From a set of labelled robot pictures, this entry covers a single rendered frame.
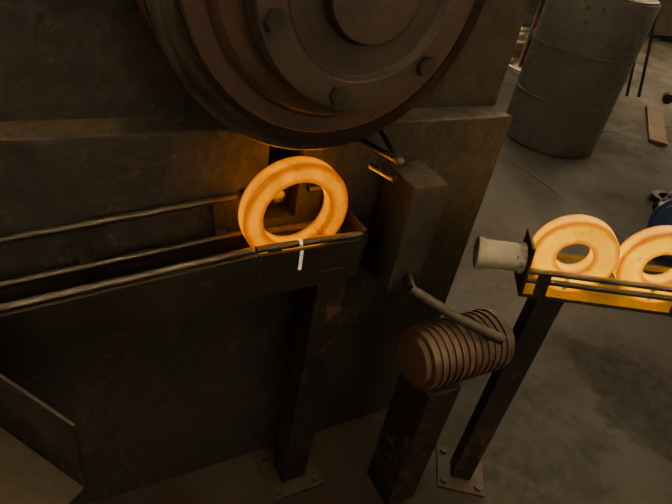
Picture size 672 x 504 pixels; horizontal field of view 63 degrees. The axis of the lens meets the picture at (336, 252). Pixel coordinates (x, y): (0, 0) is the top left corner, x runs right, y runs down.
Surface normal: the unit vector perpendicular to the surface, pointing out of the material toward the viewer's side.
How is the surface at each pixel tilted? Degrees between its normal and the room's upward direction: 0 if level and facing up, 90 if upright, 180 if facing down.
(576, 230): 90
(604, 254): 90
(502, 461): 0
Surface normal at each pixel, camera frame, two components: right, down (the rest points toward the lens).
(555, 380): 0.16, -0.80
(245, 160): 0.44, 0.58
